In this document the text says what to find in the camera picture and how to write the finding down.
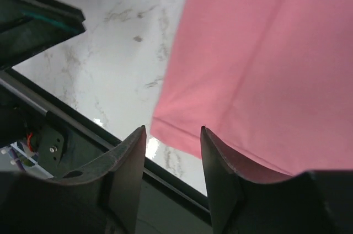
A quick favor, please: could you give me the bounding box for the pink t shirt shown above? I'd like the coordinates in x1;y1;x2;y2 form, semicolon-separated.
151;0;352;175

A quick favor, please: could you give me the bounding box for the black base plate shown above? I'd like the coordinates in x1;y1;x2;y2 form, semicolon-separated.
1;69;212;233

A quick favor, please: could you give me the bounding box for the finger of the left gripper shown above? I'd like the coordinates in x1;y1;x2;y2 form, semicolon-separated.
1;0;85;70

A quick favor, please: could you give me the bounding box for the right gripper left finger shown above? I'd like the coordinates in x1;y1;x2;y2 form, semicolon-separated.
1;126;146;233

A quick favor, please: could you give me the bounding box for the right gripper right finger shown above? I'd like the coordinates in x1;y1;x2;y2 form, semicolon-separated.
200;127;352;233

